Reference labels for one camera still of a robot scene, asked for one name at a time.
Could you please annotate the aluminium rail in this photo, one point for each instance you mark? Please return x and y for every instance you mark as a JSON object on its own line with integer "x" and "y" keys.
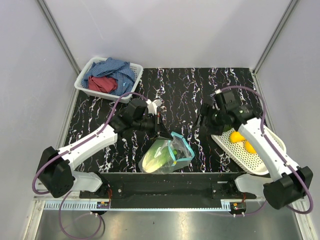
{"x": 89, "y": 201}

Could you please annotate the blue patterned cloth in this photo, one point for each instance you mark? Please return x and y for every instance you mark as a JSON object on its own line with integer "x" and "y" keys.
{"x": 112, "y": 68}

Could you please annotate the dark green fake avocado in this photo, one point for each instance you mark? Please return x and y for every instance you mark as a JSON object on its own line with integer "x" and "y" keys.
{"x": 227, "y": 128}

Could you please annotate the yellow fake lemon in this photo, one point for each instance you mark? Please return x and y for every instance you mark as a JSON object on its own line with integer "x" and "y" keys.
{"x": 249, "y": 148}
{"x": 236, "y": 137}

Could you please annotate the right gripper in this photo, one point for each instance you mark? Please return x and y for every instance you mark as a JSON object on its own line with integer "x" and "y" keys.
{"x": 207, "y": 110}

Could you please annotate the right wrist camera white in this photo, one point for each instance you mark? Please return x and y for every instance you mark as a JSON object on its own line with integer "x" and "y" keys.
{"x": 218, "y": 92}

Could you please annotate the dark red cloth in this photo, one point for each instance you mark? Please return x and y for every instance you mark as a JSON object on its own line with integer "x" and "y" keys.
{"x": 102, "y": 84}

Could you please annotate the aluminium frame post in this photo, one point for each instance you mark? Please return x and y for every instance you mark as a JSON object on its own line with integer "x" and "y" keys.
{"x": 276, "y": 33}
{"x": 58, "y": 34}

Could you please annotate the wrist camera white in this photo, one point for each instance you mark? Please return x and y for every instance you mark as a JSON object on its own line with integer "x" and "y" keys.
{"x": 152, "y": 106}
{"x": 218, "y": 92}

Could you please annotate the black marble pattern mat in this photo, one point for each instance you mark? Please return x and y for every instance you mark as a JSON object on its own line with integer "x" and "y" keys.
{"x": 182, "y": 91}

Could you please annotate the clear zip top bag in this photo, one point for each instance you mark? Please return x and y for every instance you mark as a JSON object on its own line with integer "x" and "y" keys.
{"x": 185, "y": 152}

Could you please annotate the left aluminium frame post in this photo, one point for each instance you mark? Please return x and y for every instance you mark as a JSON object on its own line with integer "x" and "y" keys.
{"x": 58, "y": 34}

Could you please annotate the green fake lettuce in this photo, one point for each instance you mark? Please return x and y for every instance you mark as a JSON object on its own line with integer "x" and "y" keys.
{"x": 160, "y": 158}

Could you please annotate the white perforated basket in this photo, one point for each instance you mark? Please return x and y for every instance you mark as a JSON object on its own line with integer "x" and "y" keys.
{"x": 251, "y": 163}

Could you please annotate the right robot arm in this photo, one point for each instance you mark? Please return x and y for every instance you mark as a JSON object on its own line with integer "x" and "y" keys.
{"x": 287, "y": 181}

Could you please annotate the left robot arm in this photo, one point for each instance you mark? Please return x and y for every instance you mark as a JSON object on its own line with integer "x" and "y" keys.
{"x": 57, "y": 167}

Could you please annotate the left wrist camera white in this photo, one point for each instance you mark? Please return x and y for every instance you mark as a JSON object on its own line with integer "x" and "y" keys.
{"x": 152, "y": 106}

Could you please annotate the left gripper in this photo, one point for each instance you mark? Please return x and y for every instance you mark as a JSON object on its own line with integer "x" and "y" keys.
{"x": 161, "y": 131}

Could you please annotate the right aluminium frame post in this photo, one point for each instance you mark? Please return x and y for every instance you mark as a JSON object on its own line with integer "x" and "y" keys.
{"x": 276, "y": 33}

